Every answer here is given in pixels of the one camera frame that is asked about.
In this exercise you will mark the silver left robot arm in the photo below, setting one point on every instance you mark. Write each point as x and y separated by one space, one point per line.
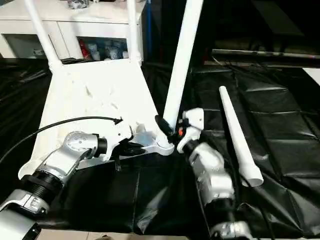
62 155

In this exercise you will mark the black mat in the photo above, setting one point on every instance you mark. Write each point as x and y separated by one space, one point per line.
275 125

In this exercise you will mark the silver metal bar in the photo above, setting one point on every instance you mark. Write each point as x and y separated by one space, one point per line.
270 54

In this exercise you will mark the white cabinet with windows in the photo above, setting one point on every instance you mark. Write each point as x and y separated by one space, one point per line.
75 22

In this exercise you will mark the white flat board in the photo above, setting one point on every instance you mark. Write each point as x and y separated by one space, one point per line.
313 75

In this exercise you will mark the white plastic table leg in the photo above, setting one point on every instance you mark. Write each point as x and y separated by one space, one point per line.
133 32
180 62
237 137
42 32

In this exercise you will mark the white plastic table top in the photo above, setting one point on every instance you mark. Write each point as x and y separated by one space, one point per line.
95 95

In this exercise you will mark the red fire extinguisher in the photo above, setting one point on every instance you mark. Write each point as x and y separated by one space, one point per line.
84 49

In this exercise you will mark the small silver grey object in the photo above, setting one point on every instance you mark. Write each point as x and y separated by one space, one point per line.
77 3

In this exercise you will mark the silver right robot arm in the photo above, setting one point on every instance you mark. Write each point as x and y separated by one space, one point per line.
212 170

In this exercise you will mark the black case with yellow label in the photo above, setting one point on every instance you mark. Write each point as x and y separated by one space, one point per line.
160 30

